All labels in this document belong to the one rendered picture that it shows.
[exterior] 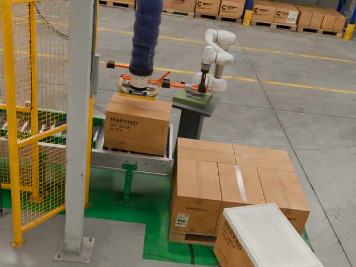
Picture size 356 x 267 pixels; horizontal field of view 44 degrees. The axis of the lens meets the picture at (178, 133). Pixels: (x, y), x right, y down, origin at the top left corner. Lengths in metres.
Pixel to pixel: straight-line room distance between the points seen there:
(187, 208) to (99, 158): 0.98
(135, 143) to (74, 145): 1.10
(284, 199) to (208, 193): 0.71
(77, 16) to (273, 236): 1.86
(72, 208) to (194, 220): 1.10
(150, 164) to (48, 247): 1.17
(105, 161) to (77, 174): 0.85
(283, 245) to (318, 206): 2.32
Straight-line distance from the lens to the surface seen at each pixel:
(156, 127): 4.13
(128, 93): 4.09
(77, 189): 3.49
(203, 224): 4.04
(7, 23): 3.07
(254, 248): 2.80
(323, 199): 5.32
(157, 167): 4.20
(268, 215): 3.08
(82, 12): 2.85
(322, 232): 4.83
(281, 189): 4.23
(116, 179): 4.81
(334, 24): 12.23
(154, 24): 3.87
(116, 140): 4.26
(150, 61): 4.01
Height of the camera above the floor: 2.88
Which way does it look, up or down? 30 degrees down
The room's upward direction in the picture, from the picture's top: 10 degrees clockwise
